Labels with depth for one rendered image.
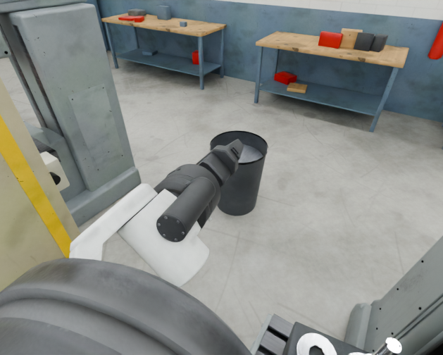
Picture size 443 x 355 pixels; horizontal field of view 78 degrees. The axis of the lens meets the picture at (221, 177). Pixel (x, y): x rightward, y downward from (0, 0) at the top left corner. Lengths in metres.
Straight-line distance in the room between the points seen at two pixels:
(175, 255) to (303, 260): 2.01
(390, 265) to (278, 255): 0.84
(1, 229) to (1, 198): 0.14
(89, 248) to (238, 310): 1.77
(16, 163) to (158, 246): 1.05
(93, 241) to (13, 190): 1.07
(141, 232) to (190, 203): 0.06
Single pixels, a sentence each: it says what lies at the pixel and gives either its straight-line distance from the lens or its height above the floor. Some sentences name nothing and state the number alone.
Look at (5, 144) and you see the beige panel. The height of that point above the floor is 1.30.
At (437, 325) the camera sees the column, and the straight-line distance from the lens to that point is 1.27.
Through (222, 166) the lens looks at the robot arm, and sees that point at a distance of 0.46.
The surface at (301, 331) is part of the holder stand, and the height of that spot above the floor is 1.13.
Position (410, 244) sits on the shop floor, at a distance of 2.77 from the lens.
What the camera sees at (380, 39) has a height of 1.02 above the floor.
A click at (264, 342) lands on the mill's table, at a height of 0.94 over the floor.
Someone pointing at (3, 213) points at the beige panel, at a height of 1.04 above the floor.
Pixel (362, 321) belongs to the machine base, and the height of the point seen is 0.20.
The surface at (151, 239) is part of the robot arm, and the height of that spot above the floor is 1.60.
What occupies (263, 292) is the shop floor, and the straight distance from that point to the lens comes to 2.10.
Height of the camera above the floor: 1.85
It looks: 40 degrees down
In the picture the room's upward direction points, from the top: straight up
